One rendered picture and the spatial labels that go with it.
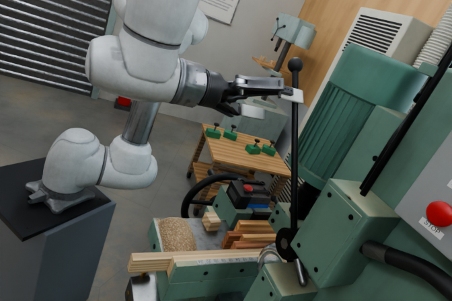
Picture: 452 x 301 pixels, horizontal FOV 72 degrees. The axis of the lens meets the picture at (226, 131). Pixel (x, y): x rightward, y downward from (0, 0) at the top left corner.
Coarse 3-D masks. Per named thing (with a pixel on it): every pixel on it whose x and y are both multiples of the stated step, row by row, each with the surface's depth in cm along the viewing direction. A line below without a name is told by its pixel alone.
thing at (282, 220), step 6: (276, 204) 84; (282, 204) 83; (288, 204) 84; (276, 210) 83; (282, 210) 81; (288, 210) 82; (270, 216) 85; (276, 216) 83; (282, 216) 81; (288, 216) 79; (270, 222) 85; (276, 222) 83; (282, 222) 81; (288, 222) 79; (300, 222) 79; (276, 228) 82
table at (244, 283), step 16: (208, 208) 103; (192, 224) 89; (224, 224) 94; (160, 240) 79; (208, 240) 86; (160, 272) 75; (160, 288) 73; (176, 288) 71; (192, 288) 73; (208, 288) 75; (224, 288) 78; (240, 288) 81
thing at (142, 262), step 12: (156, 252) 70; (168, 252) 72; (180, 252) 73; (192, 252) 74; (204, 252) 76; (216, 252) 77; (228, 252) 79; (240, 252) 80; (132, 264) 67; (144, 264) 68; (156, 264) 69; (168, 264) 71
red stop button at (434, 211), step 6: (432, 204) 37; (438, 204) 37; (444, 204) 36; (426, 210) 38; (432, 210) 37; (438, 210) 37; (444, 210) 36; (450, 210) 36; (432, 216) 37; (438, 216) 37; (444, 216) 36; (450, 216) 36; (432, 222) 37; (438, 222) 37; (444, 222) 36; (450, 222) 36
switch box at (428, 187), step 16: (448, 144) 38; (432, 160) 39; (448, 160) 38; (432, 176) 39; (448, 176) 37; (416, 192) 40; (432, 192) 38; (448, 192) 37; (400, 208) 42; (416, 208) 40; (416, 224) 40; (432, 224) 38; (432, 240) 38; (448, 240) 36; (448, 256) 36
